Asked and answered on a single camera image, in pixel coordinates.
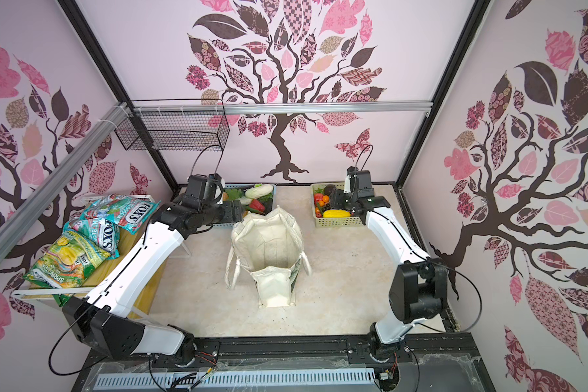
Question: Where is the Fox's candy bag lower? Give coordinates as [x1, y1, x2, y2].
[64, 218, 120, 260]

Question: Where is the light blue perforated basket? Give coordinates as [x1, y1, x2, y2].
[223, 184, 276, 217]

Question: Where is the black wire wall basket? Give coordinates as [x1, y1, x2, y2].
[115, 98, 230, 151]

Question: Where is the wooden side shelf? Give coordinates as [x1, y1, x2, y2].
[11, 226, 191, 325]

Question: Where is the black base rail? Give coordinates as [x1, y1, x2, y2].
[153, 333, 479, 370]

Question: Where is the pale green napa cabbage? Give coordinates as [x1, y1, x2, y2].
[245, 184, 274, 199]

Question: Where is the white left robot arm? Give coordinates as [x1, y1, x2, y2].
[62, 173, 243, 365]

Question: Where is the fox's candy bag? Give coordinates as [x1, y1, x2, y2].
[64, 218, 120, 260]
[81, 194, 159, 235]

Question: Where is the cream canvas grocery bag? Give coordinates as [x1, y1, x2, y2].
[225, 207, 313, 308]

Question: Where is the Fox's candy bag upper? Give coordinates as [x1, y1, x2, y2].
[81, 194, 159, 235]

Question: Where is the green yellow snack bag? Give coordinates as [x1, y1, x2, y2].
[24, 230, 110, 289]

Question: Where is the light green perforated basket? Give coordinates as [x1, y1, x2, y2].
[311, 183, 363, 228]

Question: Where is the white slotted cable duct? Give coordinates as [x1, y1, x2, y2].
[91, 368, 377, 391]

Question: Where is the dark brown avocado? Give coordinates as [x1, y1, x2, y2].
[323, 184, 336, 196]

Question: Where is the red bell pepper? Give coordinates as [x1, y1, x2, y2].
[248, 199, 266, 213]

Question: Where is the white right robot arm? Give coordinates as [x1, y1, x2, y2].
[338, 166, 448, 346]

